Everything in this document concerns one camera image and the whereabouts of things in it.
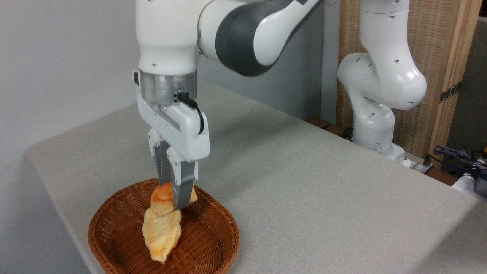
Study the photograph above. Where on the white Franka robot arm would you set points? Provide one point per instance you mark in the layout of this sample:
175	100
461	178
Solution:
384	76

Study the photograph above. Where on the white power strip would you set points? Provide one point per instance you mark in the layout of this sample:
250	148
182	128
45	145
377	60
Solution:
416	164

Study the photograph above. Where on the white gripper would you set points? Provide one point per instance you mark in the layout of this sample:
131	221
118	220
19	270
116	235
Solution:
188	133

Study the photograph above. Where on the wooden woven screen panel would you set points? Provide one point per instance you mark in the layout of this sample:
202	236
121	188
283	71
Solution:
437	45

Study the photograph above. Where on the black gold patterned strip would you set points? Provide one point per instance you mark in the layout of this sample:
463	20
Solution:
450	92

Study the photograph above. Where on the long pale braided bread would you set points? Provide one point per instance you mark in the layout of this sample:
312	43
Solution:
161	228

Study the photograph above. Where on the brown wicker basket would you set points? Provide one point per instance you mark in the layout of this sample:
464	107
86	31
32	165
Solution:
114	232

